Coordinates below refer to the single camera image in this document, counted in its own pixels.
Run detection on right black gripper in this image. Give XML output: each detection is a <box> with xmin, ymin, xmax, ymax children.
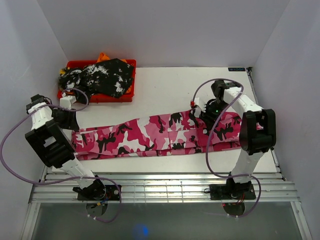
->
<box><xmin>199</xmin><ymin>100</ymin><xmax>229</xmax><ymax>131</ymax></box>

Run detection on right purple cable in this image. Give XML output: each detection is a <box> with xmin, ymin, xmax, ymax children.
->
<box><xmin>191</xmin><ymin>78</ymin><xmax>262</xmax><ymax>219</ymax></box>

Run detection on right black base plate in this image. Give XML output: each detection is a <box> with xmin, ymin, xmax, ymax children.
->
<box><xmin>203</xmin><ymin>182</ymin><xmax>256</xmax><ymax>200</ymax></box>

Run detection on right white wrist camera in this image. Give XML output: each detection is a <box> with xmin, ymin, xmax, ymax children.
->
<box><xmin>190</xmin><ymin>97</ymin><xmax>207</xmax><ymax>112</ymax></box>

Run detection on red plastic tray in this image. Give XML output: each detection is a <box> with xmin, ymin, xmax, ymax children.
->
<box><xmin>56</xmin><ymin>58</ymin><xmax>137</xmax><ymax>104</ymax></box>

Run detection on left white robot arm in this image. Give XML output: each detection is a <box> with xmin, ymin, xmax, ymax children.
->
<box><xmin>25</xmin><ymin>94</ymin><xmax>107</xmax><ymax>200</ymax></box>

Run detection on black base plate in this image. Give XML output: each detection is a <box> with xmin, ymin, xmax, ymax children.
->
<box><xmin>76</xmin><ymin>184</ymin><xmax>120</xmax><ymax>202</ymax></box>
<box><xmin>203</xmin><ymin>182</ymin><xmax>256</xmax><ymax>200</ymax></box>

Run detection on pink camouflage trousers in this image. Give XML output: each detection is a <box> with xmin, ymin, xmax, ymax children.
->
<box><xmin>72</xmin><ymin>109</ymin><xmax>241</xmax><ymax>160</ymax></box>

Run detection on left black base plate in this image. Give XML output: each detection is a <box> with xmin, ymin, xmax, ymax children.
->
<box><xmin>76</xmin><ymin>184</ymin><xmax>120</xmax><ymax>202</ymax></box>

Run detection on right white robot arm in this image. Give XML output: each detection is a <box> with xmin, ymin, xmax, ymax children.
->
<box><xmin>200</xmin><ymin>78</ymin><xmax>276</xmax><ymax>200</ymax></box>

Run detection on small blue table label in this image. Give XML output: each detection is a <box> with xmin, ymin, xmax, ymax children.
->
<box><xmin>228</xmin><ymin>67</ymin><xmax>246</xmax><ymax>72</ymax></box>

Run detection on aluminium frame rail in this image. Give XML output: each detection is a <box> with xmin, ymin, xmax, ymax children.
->
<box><xmin>19</xmin><ymin>172</ymin><xmax>313</xmax><ymax>240</ymax></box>

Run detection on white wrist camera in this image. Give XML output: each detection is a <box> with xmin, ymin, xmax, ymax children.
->
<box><xmin>190</xmin><ymin>97</ymin><xmax>207</xmax><ymax>112</ymax></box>
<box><xmin>59</xmin><ymin>93</ymin><xmax>77</xmax><ymax>110</ymax></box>

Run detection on black white camouflage trousers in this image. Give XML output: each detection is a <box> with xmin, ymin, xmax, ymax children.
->
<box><xmin>58</xmin><ymin>58</ymin><xmax>135</xmax><ymax>101</ymax></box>

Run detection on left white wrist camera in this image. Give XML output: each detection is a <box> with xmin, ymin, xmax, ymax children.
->
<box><xmin>59</xmin><ymin>93</ymin><xmax>77</xmax><ymax>110</ymax></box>

